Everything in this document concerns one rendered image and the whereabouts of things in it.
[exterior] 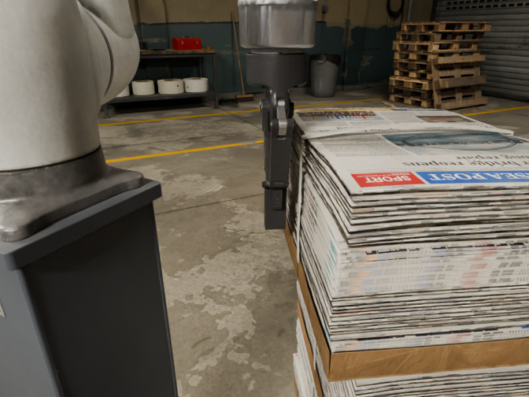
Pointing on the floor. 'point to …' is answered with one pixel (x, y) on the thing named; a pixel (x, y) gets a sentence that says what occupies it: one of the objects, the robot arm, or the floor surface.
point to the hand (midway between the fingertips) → (275, 205)
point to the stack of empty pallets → (422, 72)
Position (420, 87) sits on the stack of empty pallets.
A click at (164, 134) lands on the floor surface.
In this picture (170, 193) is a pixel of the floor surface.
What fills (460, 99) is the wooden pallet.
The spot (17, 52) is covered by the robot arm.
